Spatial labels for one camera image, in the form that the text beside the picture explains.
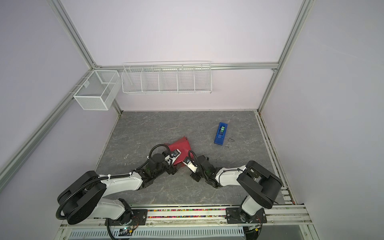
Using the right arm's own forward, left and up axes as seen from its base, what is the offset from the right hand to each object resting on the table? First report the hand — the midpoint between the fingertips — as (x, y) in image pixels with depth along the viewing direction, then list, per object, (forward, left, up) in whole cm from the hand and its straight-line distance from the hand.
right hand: (191, 168), depth 89 cm
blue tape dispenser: (+22, -19, +5) cm, 30 cm away
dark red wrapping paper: (+13, +6, +5) cm, 15 cm away
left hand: (+4, +9, +6) cm, 11 cm away
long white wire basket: (+56, +18, +26) cm, 65 cm away
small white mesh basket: (+43, +62, +27) cm, 80 cm away
